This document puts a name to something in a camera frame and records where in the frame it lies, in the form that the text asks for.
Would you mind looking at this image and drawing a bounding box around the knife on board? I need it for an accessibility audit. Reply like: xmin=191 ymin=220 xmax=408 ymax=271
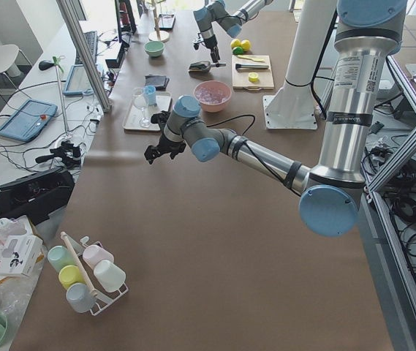
xmin=235 ymin=63 xmax=269 ymax=70

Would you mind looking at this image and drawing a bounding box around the clear wine glass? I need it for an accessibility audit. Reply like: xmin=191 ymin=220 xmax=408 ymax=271
xmin=132 ymin=87 xmax=151 ymax=128

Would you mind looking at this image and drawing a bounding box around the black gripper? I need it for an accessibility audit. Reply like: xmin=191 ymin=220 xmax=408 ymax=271
xmin=193 ymin=31 xmax=220 ymax=63
xmin=144 ymin=111 xmax=186 ymax=165

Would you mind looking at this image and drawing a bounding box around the white upturned cup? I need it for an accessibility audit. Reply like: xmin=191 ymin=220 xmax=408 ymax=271
xmin=94 ymin=260 xmax=126 ymax=293

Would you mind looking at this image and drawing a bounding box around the white cup rack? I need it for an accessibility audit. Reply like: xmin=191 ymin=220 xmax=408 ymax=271
xmin=59 ymin=230 xmax=129 ymax=316

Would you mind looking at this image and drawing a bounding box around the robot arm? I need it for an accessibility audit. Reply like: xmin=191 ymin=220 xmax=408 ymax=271
xmin=145 ymin=1 xmax=406 ymax=237
xmin=193 ymin=0 xmax=272 ymax=67

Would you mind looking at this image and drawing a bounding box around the teach pendant far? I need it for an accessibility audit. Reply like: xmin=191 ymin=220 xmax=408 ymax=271
xmin=63 ymin=64 xmax=94 ymax=97

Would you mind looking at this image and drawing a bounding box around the yellow lemon near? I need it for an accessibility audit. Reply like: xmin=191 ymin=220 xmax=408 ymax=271
xmin=241 ymin=39 xmax=252 ymax=52

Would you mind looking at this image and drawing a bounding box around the green bowl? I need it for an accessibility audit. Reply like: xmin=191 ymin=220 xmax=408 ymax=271
xmin=144 ymin=41 xmax=164 ymax=58

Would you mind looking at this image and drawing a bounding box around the yellow lemon far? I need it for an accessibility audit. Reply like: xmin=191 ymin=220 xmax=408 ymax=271
xmin=230 ymin=39 xmax=241 ymax=49

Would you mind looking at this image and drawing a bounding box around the yellow lemon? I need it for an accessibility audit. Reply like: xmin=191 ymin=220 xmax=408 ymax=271
xmin=241 ymin=39 xmax=252 ymax=52
xmin=230 ymin=39 xmax=241 ymax=49

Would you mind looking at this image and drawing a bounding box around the grey upturned cup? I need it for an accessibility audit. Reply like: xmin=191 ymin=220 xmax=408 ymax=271
xmin=66 ymin=282 xmax=97 ymax=313

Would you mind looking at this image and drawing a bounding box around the wooden glass stand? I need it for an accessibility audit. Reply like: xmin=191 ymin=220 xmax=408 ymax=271
xmin=145 ymin=0 xmax=170 ymax=42

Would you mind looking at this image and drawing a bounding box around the teach pendant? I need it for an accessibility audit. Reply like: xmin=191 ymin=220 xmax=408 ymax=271
xmin=63 ymin=64 xmax=94 ymax=97
xmin=0 ymin=99 xmax=58 ymax=142

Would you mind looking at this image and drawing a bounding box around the pink upturned cup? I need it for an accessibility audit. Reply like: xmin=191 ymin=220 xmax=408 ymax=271
xmin=83 ymin=244 xmax=114 ymax=269

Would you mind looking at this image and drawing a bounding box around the pink bowl of ice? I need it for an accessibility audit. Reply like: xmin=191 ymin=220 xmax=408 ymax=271
xmin=194 ymin=80 xmax=232 ymax=113

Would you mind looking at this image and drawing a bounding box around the grey folded cloth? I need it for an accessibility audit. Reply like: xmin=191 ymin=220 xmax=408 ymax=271
xmin=145 ymin=75 xmax=170 ymax=91

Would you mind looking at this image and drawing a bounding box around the white cardboard box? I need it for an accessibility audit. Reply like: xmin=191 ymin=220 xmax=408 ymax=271
xmin=0 ymin=235 xmax=42 ymax=277

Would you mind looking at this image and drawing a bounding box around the wooden cutting board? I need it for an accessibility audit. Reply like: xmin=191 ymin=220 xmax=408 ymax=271
xmin=232 ymin=55 xmax=275 ymax=90

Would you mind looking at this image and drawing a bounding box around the green upturned cup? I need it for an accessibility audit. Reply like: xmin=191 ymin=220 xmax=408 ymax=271
xmin=48 ymin=245 xmax=75 ymax=273

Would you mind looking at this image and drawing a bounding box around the black monitor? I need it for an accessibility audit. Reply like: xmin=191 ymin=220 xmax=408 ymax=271
xmin=115 ymin=0 xmax=137 ymax=48

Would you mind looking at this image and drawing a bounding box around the black keyboard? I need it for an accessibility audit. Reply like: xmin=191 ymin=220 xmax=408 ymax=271
xmin=83 ymin=31 xmax=98 ymax=62

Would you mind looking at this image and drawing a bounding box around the half lemon slice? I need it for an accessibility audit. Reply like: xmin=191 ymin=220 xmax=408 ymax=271
xmin=248 ymin=72 xmax=259 ymax=82

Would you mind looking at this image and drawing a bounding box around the beige serving tray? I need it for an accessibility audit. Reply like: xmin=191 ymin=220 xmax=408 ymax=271
xmin=122 ymin=91 xmax=172 ymax=132

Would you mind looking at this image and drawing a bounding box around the aluminium frame post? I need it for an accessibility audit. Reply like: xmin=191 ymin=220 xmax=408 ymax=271
xmin=56 ymin=0 xmax=112 ymax=113

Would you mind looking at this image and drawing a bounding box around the blue cup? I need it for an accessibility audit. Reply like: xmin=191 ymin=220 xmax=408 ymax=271
xmin=143 ymin=85 xmax=157 ymax=106

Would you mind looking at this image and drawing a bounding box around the yellow upturned cup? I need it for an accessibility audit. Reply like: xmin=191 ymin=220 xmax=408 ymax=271
xmin=58 ymin=265 xmax=84 ymax=290

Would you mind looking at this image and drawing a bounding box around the green lime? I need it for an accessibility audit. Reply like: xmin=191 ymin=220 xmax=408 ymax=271
xmin=232 ymin=46 xmax=244 ymax=55

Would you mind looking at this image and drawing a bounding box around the teach pendant near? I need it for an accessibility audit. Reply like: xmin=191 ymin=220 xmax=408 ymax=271
xmin=0 ymin=99 xmax=58 ymax=142

